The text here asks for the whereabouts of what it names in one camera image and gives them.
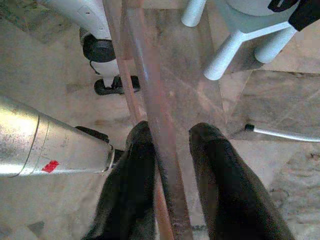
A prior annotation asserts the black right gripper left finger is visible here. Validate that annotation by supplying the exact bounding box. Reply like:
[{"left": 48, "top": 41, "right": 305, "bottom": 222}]
[{"left": 82, "top": 120, "right": 166, "bottom": 240}]

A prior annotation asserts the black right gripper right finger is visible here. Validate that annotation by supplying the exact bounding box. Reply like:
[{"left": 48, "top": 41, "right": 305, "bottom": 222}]
[{"left": 188, "top": 122, "right": 297, "bottom": 240}]

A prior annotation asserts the translucent pink plastic hanger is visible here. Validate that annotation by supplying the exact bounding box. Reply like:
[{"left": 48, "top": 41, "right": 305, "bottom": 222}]
[{"left": 102, "top": 0, "right": 195, "bottom": 240}]

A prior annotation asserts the blue-grey folding table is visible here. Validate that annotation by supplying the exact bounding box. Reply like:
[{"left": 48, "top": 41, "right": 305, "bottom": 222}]
[{"left": 244, "top": 124, "right": 320, "bottom": 143}]

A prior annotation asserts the silver right robot leg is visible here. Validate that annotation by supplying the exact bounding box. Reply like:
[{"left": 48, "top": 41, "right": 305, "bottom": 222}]
[{"left": 0, "top": 96, "right": 126, "bottom": 179}]

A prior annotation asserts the light blue plastic chair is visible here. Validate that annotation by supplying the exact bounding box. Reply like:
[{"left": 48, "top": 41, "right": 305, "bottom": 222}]
[{"left": 181, "top": 0, "right": 301, "bottom": 81}]

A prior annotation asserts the black cloth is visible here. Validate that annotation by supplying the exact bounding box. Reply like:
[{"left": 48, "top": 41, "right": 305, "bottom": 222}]
[{"left": 267, "top": 0, "right": 320, "bottom": 32}]

